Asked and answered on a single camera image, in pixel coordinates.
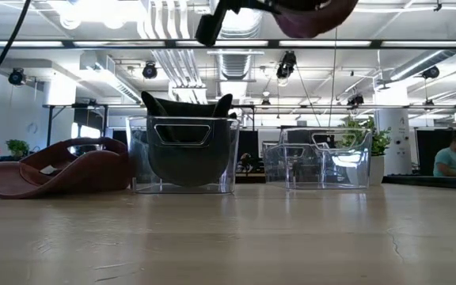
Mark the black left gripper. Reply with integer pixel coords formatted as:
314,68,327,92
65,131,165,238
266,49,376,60
194,0,291,48

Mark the maroon baseball cap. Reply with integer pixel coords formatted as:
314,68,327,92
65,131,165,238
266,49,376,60
270,0,360,40
0,136,135,200

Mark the grey baseball cap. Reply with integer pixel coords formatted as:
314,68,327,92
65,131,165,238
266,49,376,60
146,117,232,188

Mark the black ceiling spotlight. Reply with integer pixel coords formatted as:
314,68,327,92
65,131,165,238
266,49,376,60
421,65,441,80
275,50,297,79
346,93,366,107
8,67,27,86
142,61,159,80

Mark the clear plastic bin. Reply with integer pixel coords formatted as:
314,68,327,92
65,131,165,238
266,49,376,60
262,125,374,191
126,114,241,195

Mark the small green potted plant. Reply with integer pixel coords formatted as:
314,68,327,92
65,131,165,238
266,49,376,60
336,116,393,186
5,138,31,159

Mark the white round pillar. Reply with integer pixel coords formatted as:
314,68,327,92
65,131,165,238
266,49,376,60
374,85,413,177

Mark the person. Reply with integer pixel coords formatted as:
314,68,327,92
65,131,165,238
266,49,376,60
432,135,456,178

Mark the black tall table frame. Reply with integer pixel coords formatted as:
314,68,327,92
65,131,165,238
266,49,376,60
41,103,110,148

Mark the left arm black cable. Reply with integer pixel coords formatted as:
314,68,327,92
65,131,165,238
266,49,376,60
0,0,33,116

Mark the black partition wall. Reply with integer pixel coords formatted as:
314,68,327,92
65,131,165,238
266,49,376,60
416,128,456,178

